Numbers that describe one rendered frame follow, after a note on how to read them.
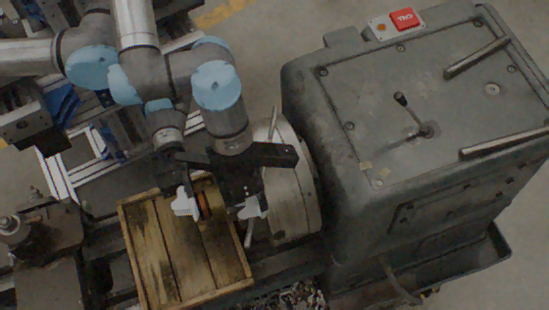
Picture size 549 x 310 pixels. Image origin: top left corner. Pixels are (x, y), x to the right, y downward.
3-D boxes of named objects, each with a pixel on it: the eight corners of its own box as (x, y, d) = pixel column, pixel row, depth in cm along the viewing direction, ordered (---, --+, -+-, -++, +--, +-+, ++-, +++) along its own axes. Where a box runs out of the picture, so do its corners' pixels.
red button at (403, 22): (409, 11, 142) (410, 5, 140) (420, 27, 139) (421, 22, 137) (387, 18, 141) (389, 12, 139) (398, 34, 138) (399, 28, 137)
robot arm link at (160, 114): (174, 108, 153) (168, 90, 146) (183, 140, 148) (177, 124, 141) (147, 117, 152) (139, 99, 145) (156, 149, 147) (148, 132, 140)
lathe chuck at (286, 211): (266, 147, 160) (264, 94, 130) (305, 247, 148) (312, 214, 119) (236, 156, 158) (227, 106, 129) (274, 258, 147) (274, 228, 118)
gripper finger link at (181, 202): (177, 227, 132) (169, 193, 136) (201, 219, 132) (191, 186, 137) (174, 222, 129) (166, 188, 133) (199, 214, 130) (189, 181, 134)
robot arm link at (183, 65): (167, 39, 98) (169, 74, 90) (228, 28, 99) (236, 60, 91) (176, 76, 103) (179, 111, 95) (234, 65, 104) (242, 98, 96)
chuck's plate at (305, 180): (276, 143, 160) (277, 90, 131) (317, 242, 149) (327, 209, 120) (266, 147, 160) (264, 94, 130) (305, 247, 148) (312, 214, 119)
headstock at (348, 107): (448, 74, 179) (483, -15, 144) (527, 199, 157) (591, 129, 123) (277, 129, 171) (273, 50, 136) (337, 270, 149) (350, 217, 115)
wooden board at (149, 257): (216, 174, 164) (214, 168, 161) (255, 284, 148) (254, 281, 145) (119, 206, 161) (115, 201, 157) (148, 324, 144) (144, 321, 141)
